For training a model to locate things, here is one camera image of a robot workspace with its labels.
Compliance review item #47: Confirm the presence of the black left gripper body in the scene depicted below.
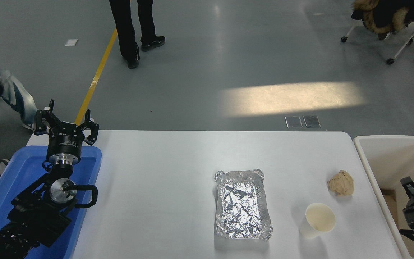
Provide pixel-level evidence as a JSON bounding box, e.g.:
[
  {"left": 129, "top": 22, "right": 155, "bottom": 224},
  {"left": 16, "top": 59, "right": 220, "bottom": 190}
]
[{"left": 46, "top": 122, "right": 85, "bottom": 158}]

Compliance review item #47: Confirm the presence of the white paper cup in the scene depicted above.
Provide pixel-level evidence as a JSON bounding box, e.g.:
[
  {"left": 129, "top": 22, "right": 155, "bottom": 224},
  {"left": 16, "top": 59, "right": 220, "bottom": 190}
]
[{"left": 299, "top": 203, "right": 336, "bottom": 240}]

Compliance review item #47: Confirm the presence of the large pale plastic bin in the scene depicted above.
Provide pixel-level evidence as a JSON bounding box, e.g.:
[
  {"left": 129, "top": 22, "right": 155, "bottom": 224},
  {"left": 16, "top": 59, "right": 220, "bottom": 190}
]
[{"left": 353, "top": 135, "right": 414, "bottom": 259}]

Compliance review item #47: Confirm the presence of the seated person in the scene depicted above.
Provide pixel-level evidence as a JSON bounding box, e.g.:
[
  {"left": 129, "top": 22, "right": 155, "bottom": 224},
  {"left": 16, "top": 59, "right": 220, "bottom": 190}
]
[{"left": 0, "top": 52, "right": 38, "bottom": 177}]

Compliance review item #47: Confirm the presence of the blue plastic tray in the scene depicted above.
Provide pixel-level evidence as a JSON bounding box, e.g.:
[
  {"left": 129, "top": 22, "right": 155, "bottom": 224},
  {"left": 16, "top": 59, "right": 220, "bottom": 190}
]
[{"left": 0, "top": 145, "right": 102, "bottom": 259}]

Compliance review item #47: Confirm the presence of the crumpled tan paper ball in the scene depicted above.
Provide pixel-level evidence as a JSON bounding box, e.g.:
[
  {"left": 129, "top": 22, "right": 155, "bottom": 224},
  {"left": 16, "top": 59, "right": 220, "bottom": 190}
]
[{"left": 327, "top": 170, "right": 354, "bottom": 196}]

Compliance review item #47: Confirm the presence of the standing person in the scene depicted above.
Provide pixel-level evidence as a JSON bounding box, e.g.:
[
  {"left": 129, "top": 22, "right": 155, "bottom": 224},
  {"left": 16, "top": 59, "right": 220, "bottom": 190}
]
[{"left": 109, "top": 0, "right": 166, "bottom": 69}]

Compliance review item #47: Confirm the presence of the metal floor plate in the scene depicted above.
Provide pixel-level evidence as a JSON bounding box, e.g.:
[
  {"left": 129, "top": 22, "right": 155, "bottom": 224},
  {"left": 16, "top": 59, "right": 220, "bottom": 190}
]
[
  {"left": 303, "top": 115, "right": 321, "bottom": 128},
  {"left": 285, "top": 116, "right": 303, "bottom": 129}
]

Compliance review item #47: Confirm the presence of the white wheeled chair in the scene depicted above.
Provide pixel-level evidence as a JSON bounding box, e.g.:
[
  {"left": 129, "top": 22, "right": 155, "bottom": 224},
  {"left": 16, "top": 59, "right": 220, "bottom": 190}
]
[{"left": 341, "top": 20, "right": 414, "bottom": 65}]

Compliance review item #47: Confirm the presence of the silver foil tray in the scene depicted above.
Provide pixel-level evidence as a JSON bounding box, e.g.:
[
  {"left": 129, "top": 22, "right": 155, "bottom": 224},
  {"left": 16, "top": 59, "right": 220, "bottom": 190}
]
[{"left": 214, "top": 169, "right": 273, "bottom": 241}]

